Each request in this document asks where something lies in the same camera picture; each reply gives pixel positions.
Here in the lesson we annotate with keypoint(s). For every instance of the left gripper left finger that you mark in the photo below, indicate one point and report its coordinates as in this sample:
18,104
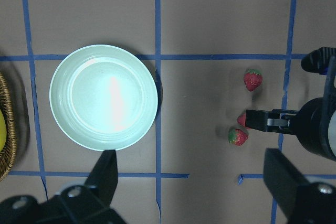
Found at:
103,179

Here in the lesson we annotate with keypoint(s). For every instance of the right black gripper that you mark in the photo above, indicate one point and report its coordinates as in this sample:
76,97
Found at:
304,124

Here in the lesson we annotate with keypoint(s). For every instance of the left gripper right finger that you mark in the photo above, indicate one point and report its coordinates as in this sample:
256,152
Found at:
282,179

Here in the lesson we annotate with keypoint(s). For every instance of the red strawberry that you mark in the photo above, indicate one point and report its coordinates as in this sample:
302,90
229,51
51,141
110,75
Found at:
237,137
252,79
241,120

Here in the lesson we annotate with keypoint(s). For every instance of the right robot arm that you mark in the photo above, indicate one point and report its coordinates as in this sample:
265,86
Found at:
327,129

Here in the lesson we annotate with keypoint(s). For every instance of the light green plate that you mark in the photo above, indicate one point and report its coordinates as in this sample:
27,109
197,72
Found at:
103,98

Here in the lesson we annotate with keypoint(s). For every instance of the yellow banana bunch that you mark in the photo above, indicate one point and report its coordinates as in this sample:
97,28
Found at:
3,131

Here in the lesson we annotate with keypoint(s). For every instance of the woven wicker basket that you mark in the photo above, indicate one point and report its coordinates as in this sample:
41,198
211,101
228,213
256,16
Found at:
8,153

